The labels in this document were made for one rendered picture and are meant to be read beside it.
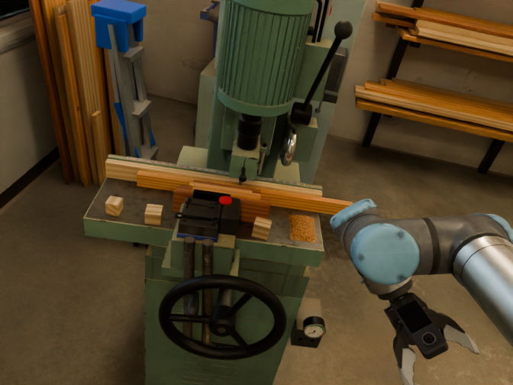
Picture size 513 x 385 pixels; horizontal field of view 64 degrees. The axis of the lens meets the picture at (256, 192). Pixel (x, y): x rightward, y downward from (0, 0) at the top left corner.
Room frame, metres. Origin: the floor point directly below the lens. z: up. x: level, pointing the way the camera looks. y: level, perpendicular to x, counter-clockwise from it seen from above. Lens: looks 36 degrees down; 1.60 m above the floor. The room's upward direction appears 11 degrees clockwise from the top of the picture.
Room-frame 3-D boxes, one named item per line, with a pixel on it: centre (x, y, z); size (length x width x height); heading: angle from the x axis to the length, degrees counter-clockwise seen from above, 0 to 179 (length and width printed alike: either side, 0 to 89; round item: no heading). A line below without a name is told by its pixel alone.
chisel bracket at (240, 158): (0.93, 0.05, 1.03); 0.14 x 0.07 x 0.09; 5
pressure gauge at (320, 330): (0.72, -0.23, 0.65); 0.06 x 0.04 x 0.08; 95
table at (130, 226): (0.80, 0.11, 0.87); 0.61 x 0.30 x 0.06; 95
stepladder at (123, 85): (1.63, 0.61, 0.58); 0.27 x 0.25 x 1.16; 88
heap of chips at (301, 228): (0.84, -0.14, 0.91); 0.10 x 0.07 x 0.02; 5
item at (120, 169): (0.93, 0.12, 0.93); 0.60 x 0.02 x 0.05; 95
